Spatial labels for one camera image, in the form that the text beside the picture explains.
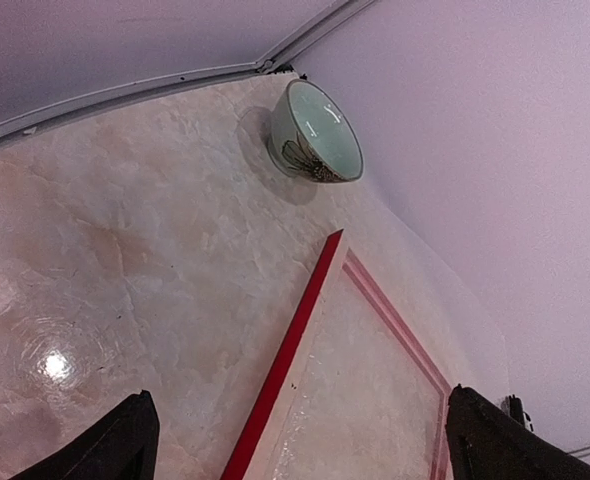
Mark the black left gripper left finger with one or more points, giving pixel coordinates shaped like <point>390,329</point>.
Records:
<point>123,444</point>

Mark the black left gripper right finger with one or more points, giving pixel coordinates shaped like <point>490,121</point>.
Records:
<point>484,443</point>

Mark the green ceramic bowl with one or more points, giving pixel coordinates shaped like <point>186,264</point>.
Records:
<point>310,138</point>

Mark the red wooden picture frame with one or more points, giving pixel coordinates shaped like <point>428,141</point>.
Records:
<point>253,451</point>

